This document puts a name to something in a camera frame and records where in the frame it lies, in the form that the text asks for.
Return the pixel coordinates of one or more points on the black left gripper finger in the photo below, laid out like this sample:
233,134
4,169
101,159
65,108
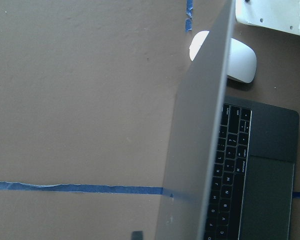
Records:
137,235

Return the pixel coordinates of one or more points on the grey laptop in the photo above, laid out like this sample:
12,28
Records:
230,163

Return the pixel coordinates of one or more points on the white computer mouse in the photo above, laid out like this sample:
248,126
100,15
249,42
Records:
242,64

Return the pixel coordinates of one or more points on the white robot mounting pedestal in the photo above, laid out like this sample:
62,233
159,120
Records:
279,15

